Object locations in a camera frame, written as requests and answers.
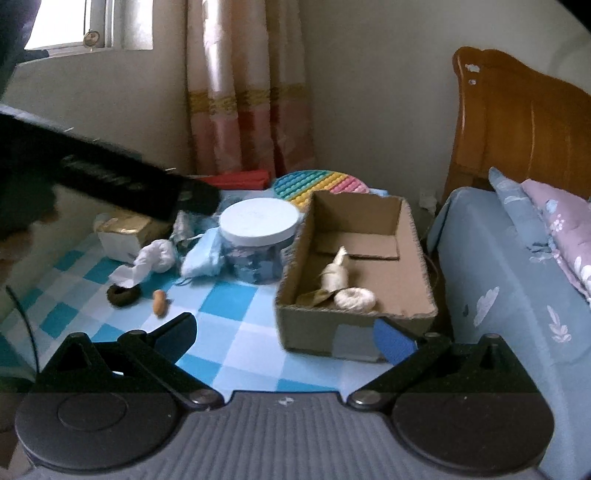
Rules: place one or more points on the brown cardboard box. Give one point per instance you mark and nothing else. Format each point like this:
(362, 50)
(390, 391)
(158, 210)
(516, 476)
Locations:
(385, 257)

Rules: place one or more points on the white sock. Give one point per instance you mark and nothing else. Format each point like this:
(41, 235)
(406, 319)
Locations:
(157, 257)

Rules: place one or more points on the pink striped curtain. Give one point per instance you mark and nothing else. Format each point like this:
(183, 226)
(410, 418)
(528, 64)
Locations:
(246, 85)

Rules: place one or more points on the person's left hand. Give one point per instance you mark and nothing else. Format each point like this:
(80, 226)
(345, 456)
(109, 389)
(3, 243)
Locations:
(17, 245)

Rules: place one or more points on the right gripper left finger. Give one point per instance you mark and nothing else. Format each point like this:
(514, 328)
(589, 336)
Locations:
(107, 405)

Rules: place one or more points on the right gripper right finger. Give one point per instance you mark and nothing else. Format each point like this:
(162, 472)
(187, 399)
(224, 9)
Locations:
(468, 409)

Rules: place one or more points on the window with white frame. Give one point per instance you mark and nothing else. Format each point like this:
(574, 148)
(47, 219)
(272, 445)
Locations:
(64, 27)

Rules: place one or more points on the light blue face mask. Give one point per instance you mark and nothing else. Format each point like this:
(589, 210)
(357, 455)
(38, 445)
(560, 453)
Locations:
(205, 258)

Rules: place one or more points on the pink floral quilt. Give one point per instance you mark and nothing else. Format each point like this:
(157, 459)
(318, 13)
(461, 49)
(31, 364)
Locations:
(567, 218)

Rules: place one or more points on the dark brown hair scrunchie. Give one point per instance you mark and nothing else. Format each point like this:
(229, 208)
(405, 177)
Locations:
(122, 297)

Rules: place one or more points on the cream fabric bow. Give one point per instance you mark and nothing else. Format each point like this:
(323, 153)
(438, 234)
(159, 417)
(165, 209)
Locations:
(334, 278)

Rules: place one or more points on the blue floral bed sheet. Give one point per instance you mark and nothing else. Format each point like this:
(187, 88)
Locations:
(495, 284)

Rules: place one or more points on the blue floral pillow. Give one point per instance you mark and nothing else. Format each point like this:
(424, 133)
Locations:
(525, 217)

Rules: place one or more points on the wooden bed headboard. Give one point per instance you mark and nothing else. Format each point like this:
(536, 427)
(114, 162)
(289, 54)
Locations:
(526, 124)

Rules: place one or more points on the blue checkered tablecloth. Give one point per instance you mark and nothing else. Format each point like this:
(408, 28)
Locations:
(237, 346)

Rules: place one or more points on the gold and white box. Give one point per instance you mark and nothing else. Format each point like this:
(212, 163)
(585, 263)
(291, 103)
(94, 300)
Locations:
(123, 234)

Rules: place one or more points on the cream hair scrunchie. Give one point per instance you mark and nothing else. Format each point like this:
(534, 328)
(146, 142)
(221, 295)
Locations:
(355, 299)

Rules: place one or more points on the rainbow pop-it silicone mat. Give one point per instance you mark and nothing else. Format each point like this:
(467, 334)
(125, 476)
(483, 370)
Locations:
(297, 187)

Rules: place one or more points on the red flat object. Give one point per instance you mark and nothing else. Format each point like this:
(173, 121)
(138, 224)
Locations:
(245, 180)

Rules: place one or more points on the clear jar white lid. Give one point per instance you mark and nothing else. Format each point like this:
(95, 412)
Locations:
(256, 236)

